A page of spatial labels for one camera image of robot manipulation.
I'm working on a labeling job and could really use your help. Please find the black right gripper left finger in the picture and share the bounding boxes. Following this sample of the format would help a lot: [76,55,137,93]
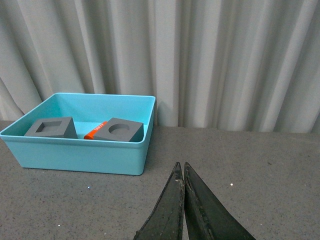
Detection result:
[134,162,185,240]

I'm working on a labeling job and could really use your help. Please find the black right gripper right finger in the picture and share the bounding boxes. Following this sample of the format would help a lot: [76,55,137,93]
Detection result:
[184,162,254,240]

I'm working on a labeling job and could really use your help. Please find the gray block with round hole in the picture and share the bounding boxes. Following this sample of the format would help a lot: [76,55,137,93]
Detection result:
[93,117,144,142]

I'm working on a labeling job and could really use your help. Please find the orange cylinder with white numbers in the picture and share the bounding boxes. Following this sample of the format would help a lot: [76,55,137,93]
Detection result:
[83,121,108,140]

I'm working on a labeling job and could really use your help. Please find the gray block with square hole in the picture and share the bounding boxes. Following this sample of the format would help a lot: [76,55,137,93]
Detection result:
[24,116,78,139]

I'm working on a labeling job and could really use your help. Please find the light blue plastic box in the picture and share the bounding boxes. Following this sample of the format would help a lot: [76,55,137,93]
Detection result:
[0,92,156,176]

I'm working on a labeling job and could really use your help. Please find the white pleated curtain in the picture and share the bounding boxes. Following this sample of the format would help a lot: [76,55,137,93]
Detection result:
[0,0,320,133]

